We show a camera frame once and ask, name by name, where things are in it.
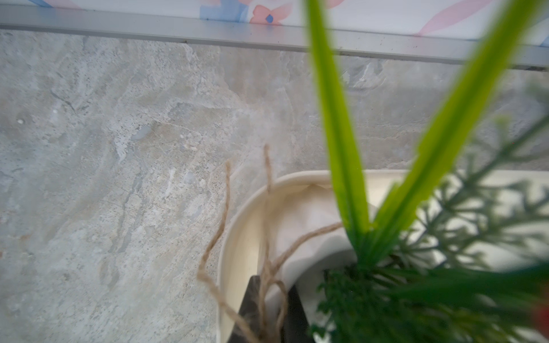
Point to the cream plastic storage box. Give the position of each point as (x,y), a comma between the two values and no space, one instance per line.
(303,202)

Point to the pink gypsophila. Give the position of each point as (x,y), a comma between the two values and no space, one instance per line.
(416,278)

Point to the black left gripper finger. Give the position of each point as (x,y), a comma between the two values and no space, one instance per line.
(285,317)

